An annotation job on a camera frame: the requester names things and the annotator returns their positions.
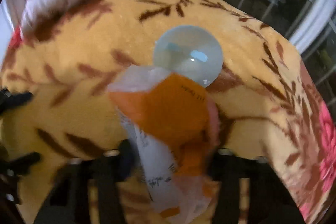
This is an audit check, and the orange white wrapper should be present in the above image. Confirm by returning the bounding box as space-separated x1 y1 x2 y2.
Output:
108 65 221 218

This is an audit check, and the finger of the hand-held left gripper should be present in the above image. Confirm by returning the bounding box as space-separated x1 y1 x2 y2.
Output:
0 152 42 205
0 88 34 115

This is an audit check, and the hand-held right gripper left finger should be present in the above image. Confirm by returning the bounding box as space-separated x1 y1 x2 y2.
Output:
34 140 137 224

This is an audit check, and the orange floral plush blanket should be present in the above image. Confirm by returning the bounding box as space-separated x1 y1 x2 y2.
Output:
0 0 336 224

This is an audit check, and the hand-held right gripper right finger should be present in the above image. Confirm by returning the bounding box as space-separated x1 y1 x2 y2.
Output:
210 148 305 224

